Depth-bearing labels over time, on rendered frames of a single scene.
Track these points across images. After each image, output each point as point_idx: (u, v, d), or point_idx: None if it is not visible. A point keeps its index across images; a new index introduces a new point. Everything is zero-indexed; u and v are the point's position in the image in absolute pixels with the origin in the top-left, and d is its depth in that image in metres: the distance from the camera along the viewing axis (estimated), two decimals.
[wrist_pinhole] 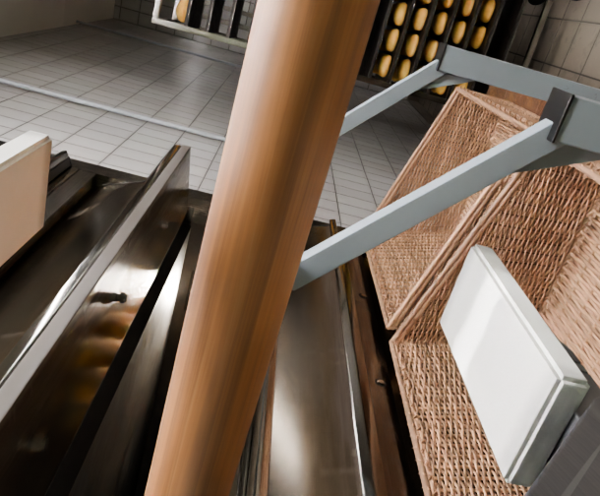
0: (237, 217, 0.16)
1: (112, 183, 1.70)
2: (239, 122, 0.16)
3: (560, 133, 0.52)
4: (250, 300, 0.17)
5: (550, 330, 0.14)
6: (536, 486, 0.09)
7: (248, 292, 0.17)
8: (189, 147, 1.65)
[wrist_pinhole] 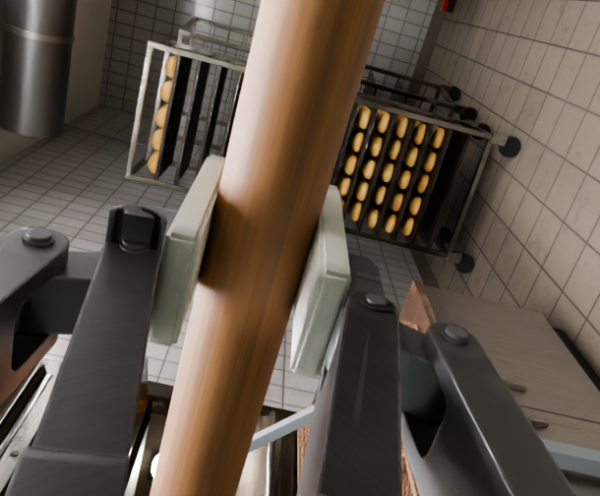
0: (242, 221, 0.16)
1: None
2: (243, 125, 0.15)
3: None
4: (255, 304, 0.17)
5: (343, 241, 0.16)
6: (335, 397, 0.10)
7: (253, 296, 0.17)
8: (147, 358, 1.93)
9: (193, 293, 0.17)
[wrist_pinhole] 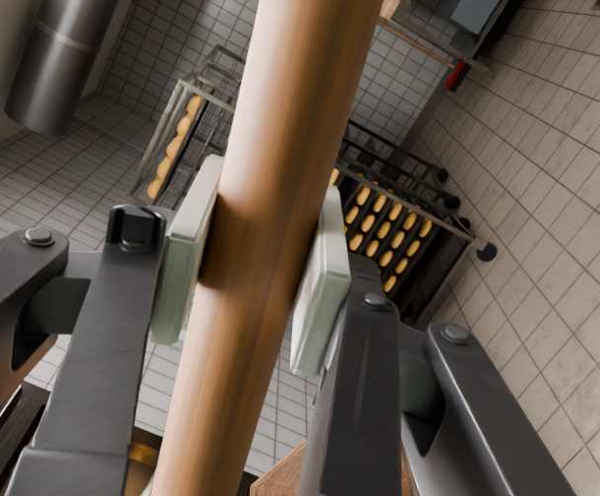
0: (241, 221, 0.16)
1: None
2: (242, 125, 0.15)
3: None
4: (255, 304, 0.17)
5: (343, 241, 0.16)
6: (335, 397, 0.10)
7: (253, 296, 0.17)
8: None
9: (192, 293, 0.17)
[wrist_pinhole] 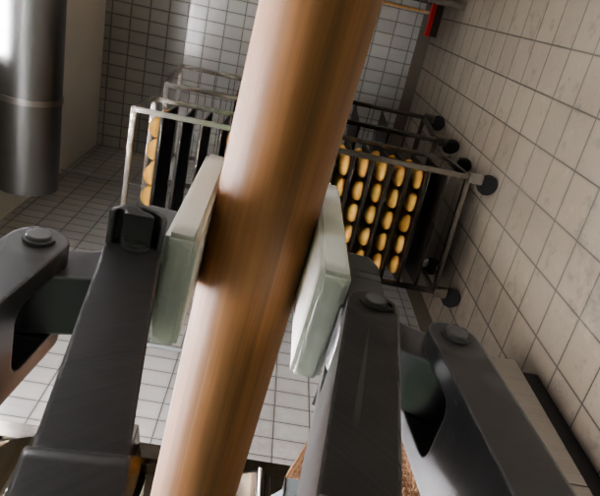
0: (240, 221, 0.16)
1: None
2: (241, 126, 0.15)
3: None
4: (254, 305, 0.17)
5: (342, 241, 0.16)
6: (335, 397, 0.10)
7: (253, 296, 0.17)
8: (138, 425, 2.04)
9: (192, 293, 0.17)
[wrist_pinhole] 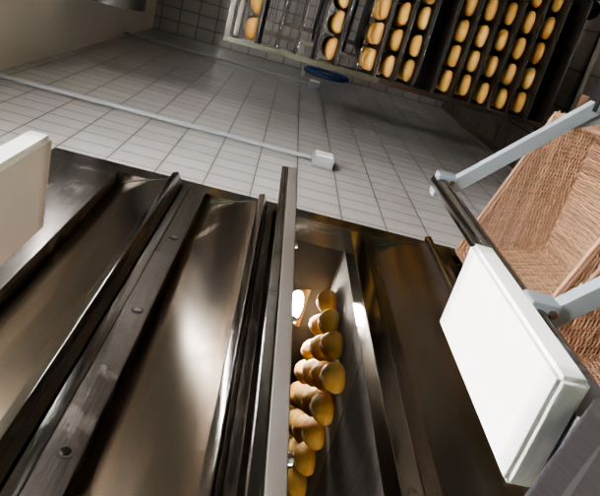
0: None
1: (219, 202, 1.79)
2: None
3: None
4: None
5: (550, 330, 0.14)
6: (536, 486, 0.09)
7: None
8: (296, 167, 1.73)
9: None
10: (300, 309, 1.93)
